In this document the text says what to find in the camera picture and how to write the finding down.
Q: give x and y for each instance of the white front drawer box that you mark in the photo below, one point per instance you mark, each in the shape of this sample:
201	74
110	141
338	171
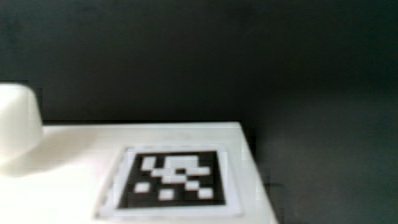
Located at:
123	174

